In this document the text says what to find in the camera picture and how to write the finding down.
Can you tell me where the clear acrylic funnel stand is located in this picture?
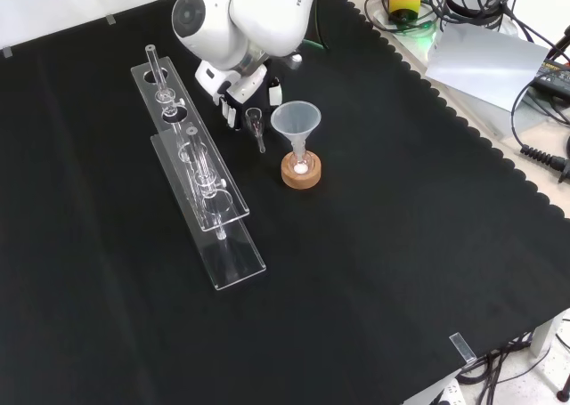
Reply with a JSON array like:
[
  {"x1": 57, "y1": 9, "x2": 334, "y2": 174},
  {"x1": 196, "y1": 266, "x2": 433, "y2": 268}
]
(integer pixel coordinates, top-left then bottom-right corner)
[{"x1": 130, "y1": 44, "x2": 268, "y2": 293}]

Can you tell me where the yellow stop button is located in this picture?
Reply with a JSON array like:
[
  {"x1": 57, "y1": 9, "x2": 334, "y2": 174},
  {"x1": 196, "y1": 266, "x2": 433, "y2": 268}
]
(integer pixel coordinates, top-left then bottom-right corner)
[{"x1": 387, "y1": 0, "x2": 421, "y2": 24}]

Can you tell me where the clear table edge clip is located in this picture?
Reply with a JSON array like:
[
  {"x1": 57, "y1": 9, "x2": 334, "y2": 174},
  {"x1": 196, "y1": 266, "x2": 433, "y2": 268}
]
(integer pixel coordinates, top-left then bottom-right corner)
[{"x1": 448, "y1": 332, "x2": 477, "y2": 364}]

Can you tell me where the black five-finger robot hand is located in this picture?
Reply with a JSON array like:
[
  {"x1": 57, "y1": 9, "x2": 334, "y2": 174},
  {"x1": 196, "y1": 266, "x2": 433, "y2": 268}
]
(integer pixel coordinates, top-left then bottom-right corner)
[{"x1": 194, "y1": 60, "x2": 284, "y2": 133}]

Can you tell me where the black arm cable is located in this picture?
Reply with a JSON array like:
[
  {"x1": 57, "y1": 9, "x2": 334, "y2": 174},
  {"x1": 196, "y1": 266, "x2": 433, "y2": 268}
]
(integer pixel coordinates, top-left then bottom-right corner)
[{"x1": 313, "y1": 0, "x2": 332, "y2": 51}]

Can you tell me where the black cable with ribbed plug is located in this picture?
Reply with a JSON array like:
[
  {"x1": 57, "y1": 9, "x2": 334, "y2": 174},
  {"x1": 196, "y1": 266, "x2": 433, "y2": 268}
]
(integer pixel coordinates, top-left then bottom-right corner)
[{"x1": 509, "y1": 73, "x2": 570, "y2": 184}]

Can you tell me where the small round-bottom glass flask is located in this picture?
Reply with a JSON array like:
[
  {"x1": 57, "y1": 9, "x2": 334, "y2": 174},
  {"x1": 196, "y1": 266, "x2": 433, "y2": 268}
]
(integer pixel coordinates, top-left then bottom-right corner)
[{"x1": 287, "y1": 149, "x2": 314, "y2": 177}]

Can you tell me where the black power supply box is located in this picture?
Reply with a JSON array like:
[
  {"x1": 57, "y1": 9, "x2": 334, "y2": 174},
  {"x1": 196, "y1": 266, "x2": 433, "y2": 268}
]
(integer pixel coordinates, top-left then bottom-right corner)
[{"x1": 533, "y1": 57, "x2": 570, "y2": 100}]

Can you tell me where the pale grey board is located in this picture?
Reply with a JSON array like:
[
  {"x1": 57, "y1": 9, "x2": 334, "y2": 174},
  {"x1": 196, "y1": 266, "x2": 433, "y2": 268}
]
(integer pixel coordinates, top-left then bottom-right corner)
[{"x1": 424, "y1": 21, "x2": 554, "y2": 113}]

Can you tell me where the white power strip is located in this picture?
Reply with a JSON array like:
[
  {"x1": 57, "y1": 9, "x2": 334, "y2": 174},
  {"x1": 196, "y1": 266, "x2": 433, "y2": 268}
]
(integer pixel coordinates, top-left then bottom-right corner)
[{"x1": 437, "y1": 377, "x2": 465, "y2": 405}]

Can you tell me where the translucent plastic funnel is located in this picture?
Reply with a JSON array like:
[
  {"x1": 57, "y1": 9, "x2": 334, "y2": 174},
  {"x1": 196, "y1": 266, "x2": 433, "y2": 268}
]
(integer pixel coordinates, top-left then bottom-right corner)
[{"x1": 270, "y1": 101, "x2": 322, "y2": 158}]

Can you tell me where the cork ring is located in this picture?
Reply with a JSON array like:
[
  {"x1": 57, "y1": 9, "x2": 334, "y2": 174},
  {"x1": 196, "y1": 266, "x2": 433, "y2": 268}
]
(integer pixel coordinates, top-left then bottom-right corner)
[{"x1": 281, "y1": 151, "x2": 323, "y2": 192}]

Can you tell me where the black bench cloth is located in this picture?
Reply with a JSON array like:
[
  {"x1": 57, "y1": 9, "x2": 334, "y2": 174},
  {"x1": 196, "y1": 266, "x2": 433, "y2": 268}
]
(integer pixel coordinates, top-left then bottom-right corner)
[{"x1": 0, "y1": 0, "x2": 570, "y2": 405}]

